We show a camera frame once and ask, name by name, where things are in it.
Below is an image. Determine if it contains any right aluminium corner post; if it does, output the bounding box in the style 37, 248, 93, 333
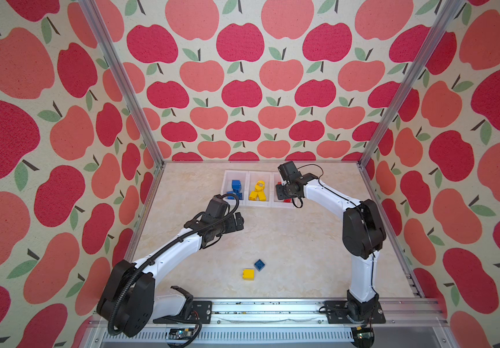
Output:
358, 0, 466, 170

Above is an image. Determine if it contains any dark blue lego brick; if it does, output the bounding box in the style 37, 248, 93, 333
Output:
254, 260, 265, 271

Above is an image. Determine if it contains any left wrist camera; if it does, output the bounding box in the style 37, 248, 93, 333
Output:
201, 194, 231, 224

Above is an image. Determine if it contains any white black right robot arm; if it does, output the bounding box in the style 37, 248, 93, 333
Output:
276, 173, 387, 323

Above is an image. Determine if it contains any white left plastic bin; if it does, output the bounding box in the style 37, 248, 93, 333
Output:
221, 170, 248, 206

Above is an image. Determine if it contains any aluminium corner post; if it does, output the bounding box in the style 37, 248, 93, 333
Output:
79, 1, 165, 171
358, 0, 466, 170

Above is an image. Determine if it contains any yellow lego brick front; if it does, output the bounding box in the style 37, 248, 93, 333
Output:
242, 268, 255, 281

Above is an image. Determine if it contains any left aluminium corner post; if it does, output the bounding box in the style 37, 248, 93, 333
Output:
79, 1, 165, 171

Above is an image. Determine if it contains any white middle plastic bin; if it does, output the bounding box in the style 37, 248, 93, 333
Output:
247, 171, 272, 207

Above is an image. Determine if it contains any white plastic bin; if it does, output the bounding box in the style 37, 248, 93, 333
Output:
271, 172, 295, 210
221, 170, 248, 206
247, 171, 272, 207

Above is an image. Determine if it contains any yellow round lego piece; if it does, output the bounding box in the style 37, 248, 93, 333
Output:
254, 181, 265, 192

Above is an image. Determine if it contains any light blue lego brick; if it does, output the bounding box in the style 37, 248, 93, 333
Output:
231, 180, 243, 193

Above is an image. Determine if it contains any white right plastic bin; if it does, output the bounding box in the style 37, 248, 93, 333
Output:
271, 172, 295, 210

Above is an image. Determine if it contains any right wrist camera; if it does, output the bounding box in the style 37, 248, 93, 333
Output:
278, 161, 302, 184

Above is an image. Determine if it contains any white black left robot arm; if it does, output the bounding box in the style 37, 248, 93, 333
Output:
96, 213, 244, 341

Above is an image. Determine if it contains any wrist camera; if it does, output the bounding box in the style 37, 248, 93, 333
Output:
201, 194, 231, 224
278, 161, 302, 184

